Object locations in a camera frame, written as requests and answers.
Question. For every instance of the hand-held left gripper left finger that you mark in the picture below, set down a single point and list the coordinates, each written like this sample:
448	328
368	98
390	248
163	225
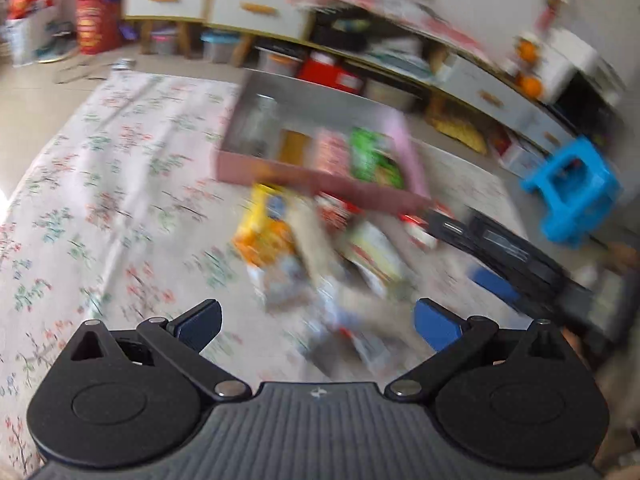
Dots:
200	324

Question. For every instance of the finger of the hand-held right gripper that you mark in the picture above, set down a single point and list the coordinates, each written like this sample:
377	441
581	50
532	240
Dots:
492	285
500	245

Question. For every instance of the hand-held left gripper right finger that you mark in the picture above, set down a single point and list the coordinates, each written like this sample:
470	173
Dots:
436	324

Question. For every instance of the small red snack packet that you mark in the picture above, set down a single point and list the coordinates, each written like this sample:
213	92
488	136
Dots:
420	230

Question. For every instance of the pink cardboard box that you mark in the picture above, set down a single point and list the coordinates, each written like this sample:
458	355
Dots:
300	110

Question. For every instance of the grey snack packet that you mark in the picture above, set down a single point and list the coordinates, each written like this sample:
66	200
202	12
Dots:
350	330

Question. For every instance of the blue plastic stool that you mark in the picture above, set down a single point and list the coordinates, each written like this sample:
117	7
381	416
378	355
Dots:
575	195

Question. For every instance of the white green-edged snack packet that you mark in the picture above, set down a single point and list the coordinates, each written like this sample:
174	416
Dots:
375	255

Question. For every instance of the silver snack packet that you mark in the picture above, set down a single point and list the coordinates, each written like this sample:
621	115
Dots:
282	282

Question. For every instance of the white toy box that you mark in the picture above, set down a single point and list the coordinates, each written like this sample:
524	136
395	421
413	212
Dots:
517	152

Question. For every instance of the yellow egg tray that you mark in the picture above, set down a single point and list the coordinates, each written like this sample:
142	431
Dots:
457	132

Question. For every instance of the green snack packet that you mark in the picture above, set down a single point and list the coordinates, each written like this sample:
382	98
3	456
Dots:
372	157

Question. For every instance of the low wooden media stand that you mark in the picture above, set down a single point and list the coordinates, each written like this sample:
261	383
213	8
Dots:
480	90

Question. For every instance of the floral blanket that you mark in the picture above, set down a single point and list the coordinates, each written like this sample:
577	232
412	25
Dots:
125	185

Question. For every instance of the orange fruit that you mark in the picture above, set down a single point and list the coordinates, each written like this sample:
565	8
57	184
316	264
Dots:
526	51
531	86

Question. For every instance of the black microwave oven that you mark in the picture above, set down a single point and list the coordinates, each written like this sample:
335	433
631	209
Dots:
585	102

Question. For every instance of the pink striped snack packet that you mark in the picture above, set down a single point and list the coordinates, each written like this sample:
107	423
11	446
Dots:
331	155

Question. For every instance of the clear snack packet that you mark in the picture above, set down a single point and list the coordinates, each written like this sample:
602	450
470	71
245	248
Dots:
257	125

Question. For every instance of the red cardboard box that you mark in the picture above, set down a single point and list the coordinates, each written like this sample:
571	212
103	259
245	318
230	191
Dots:
327	75

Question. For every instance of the black case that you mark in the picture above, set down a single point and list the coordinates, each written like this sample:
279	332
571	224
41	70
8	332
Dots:
340	39

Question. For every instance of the white power adapter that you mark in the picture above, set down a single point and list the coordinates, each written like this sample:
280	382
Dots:
123	65

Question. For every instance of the pink checked cloth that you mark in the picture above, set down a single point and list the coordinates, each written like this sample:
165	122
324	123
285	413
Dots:
380	2

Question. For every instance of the clear black-lidded storage box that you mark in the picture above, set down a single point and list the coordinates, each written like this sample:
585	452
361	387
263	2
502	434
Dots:
280	62

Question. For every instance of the clear blue-lidded storage box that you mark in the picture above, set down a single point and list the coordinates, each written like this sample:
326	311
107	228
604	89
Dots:
220	47

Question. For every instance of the red gift bag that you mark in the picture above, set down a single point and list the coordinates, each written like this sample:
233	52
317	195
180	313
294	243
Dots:
95	20

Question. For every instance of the white shopping bag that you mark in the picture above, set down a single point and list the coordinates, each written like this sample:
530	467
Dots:
30	35

